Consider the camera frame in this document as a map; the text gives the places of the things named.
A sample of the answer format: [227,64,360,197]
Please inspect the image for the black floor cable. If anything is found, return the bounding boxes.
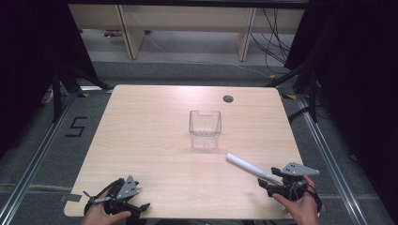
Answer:
[286,105,312,124]

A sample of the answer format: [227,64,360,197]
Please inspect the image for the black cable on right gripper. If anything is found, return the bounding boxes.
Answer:
[304,182,324,215]

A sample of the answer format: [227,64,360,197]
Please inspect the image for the black hanging cables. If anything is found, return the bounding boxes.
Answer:
[249,7,293,75]

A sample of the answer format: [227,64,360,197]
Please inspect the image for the black curtain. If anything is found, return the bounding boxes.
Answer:
[0,0,100,160]
[283,0,398,219]

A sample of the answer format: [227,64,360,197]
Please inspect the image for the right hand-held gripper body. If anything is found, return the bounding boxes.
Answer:
[270,161,321,202]

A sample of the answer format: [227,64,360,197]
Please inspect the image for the clear plastic container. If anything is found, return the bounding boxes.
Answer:
[188,110,222,150]

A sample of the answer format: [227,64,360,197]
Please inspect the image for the pink object under desk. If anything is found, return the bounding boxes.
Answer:
[102,29,124,39]

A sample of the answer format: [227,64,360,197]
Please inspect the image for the person's right hand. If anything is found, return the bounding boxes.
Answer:
[271,174,322,225]

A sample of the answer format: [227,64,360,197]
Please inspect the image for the person's left hand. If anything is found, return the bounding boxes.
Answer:
[80,189,132,225]

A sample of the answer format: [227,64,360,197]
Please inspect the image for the white paper tube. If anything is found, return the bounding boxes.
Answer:
[225,152,284,186]

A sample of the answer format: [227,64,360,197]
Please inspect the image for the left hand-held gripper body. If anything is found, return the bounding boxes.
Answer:
[102,174,141,217]

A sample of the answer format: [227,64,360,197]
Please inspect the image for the black metal stand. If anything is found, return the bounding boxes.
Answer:
[265,61,319,124]
[51,63,111,124]

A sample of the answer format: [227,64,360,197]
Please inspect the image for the metal floor rail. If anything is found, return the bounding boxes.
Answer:
[296,94,370,225]
[0,89,83,225]

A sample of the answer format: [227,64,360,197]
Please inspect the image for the thin white floor cable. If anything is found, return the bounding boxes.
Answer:
[143,30,274,80]

